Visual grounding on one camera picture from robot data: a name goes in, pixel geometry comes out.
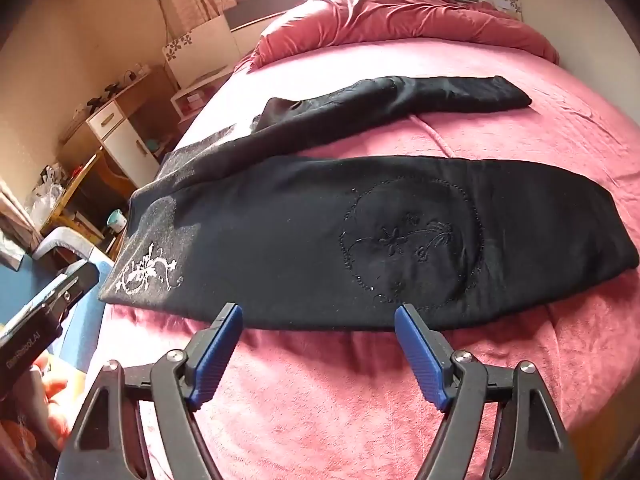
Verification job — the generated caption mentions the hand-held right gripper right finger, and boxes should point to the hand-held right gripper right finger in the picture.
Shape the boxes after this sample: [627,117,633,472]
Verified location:
[394,304,583,480]

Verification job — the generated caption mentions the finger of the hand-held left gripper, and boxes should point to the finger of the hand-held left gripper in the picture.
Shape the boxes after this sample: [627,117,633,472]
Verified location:
[47,260,99,317]

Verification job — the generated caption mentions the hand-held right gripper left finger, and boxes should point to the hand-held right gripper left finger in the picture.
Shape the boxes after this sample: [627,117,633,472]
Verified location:
[56,303,244,480]

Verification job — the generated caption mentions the black pants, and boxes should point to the black pants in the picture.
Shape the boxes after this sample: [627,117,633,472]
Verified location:
[98,75,640,333]

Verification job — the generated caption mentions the person's left hand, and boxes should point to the person's left hand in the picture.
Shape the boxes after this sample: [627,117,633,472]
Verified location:
[29,350,72,453]

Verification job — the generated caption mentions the clear plastic bag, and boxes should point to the clear plastic bag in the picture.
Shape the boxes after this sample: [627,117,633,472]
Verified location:
[25,165,66,216]

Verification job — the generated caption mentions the white drawer cabinet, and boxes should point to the white drawer cabinet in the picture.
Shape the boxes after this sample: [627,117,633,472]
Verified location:
[86,97,173,188]

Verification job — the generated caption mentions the small black device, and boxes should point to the small black device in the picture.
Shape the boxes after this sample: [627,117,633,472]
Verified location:
[87,87,121,108]

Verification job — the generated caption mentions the wooden desk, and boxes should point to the wooden desk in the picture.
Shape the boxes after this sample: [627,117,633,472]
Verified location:
[59,65,176,191]

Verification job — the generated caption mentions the white storage crate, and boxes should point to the white storage crate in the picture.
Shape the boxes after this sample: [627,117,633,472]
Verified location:
[170,72,231,116]

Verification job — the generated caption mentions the pink bed blanket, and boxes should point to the pink bed blanket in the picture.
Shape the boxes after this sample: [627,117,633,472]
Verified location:
[95,35,640,480]

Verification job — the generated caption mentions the white floral box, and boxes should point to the white floral box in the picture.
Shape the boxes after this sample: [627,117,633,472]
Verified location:
[162,15,241,91]

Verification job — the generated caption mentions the red duvet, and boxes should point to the red duvet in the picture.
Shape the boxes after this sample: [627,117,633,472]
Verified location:
[248,0,560,68]

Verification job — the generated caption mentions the white floral board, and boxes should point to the white floral board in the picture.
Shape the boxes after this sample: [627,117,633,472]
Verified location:
[477,0,523,21]

